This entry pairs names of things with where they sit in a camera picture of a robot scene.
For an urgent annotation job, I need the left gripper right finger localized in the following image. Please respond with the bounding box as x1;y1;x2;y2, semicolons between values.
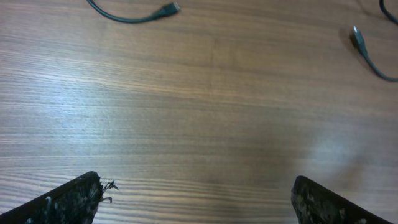
291;175;392;224

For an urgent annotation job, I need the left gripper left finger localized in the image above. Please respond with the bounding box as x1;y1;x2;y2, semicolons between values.
1;171;117;224

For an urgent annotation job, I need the black usb cable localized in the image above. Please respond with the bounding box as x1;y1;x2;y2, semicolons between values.
86;0;182;24
349;0;398;83

